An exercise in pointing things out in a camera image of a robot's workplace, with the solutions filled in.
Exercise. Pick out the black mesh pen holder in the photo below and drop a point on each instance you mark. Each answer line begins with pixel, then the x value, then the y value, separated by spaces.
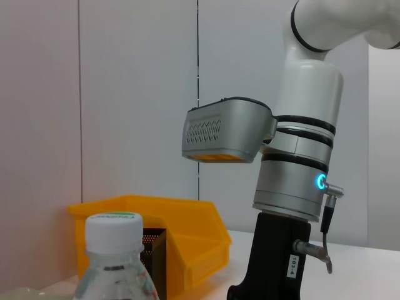
pixel 157 259

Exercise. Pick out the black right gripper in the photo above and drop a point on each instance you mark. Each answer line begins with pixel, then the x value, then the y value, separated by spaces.
pixel 272 250

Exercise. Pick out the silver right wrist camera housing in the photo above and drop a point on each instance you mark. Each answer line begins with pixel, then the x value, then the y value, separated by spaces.
pixel 228 131

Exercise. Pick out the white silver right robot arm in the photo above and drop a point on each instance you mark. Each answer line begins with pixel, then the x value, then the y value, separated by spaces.
pixel 306 93

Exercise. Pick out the clear green-label water bottle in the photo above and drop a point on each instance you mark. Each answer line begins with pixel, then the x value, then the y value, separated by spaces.
pixel 112 259

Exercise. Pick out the yellow plastic bin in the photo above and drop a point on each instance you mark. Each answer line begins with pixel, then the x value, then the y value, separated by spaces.
pixel 193 225

